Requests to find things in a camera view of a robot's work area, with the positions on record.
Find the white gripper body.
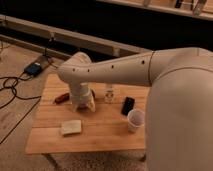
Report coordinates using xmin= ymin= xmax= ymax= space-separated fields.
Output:
xmin=69 ymin=83 xmax=96 ymax=112

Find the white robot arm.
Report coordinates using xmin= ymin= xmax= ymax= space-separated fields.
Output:
xmin=58 ymin=48 xmax=213 ymax=171

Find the yellow sponge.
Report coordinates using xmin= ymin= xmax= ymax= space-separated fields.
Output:
xmin=60 ymin=120 xmax=82 ymax=136

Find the wooden table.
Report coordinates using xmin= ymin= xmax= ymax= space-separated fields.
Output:
xmin=26 ymin=74 xmax=149 ymax=154

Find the black phone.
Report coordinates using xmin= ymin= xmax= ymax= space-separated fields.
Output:
xmin=121 ymin=97 xmax=135 ymax=116

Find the blue power adapter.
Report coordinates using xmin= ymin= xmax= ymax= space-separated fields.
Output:
xmin=24 ymin=63 xmax=42 ymax=76

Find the white plastic cup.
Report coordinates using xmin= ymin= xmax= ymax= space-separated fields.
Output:
xmin=127 ymin=109 xmax=145 ymax=133

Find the black floor cable left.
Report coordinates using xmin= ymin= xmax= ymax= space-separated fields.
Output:
xmin=0 ymin=71 xmax=43 ymax=145

